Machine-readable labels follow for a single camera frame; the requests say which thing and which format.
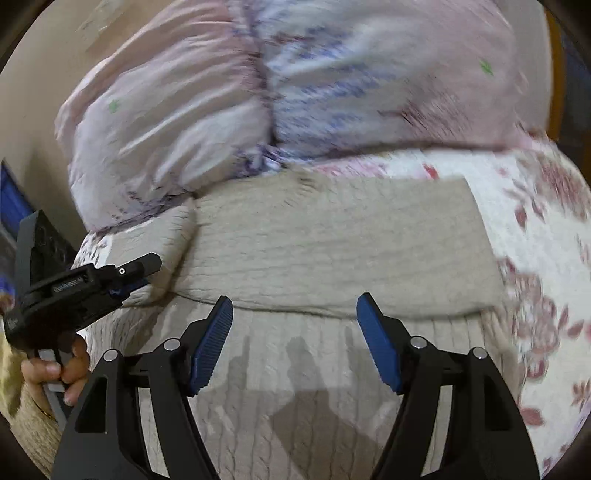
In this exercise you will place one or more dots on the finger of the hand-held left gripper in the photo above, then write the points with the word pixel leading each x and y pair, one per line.
pixel 127 288
pixel 138 266

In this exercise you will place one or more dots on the wooden bed frame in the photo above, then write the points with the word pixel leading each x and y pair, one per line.
pixel 554 69

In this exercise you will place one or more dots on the person's left forearm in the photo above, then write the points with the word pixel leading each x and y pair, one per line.
pixel 23 415

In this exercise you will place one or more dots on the pink pillow with tree print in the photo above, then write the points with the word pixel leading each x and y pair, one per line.
pixel 392 78

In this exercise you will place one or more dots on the person's left hand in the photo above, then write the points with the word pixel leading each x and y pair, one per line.
pixel 69 369

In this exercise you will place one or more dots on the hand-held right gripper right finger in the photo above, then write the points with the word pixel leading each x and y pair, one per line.
pixel 378 342

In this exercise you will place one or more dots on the floral bedsheet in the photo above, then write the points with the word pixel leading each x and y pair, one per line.
pixel 540 277

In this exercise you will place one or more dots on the pink floral pillow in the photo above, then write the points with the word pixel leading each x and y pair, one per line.
pixel 161 115

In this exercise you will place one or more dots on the blue object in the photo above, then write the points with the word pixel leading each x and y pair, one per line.
pixel 11 203

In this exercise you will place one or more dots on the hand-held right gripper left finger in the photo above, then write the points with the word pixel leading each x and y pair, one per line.
pixel 212 346

